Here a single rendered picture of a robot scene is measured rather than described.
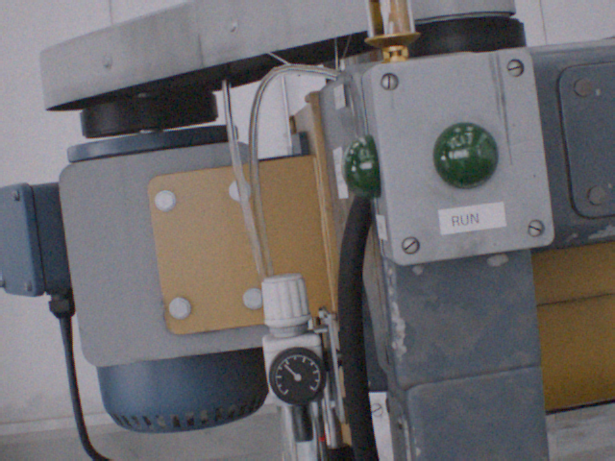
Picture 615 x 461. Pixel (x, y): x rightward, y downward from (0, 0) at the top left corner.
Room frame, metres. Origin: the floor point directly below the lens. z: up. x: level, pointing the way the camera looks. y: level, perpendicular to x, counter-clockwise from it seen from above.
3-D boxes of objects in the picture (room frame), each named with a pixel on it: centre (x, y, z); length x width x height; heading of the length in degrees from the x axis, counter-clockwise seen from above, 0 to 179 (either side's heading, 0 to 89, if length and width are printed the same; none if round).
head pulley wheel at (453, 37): (0.77, -0.10, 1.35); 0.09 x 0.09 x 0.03
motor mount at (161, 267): (1.01, 0.05, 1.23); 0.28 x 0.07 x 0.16; 94
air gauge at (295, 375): (0.80, 0.02, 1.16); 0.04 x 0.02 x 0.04; 94
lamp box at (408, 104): (0.58, -0.07, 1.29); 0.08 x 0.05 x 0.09; 94
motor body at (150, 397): (1.09, 0.12, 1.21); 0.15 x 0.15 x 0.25
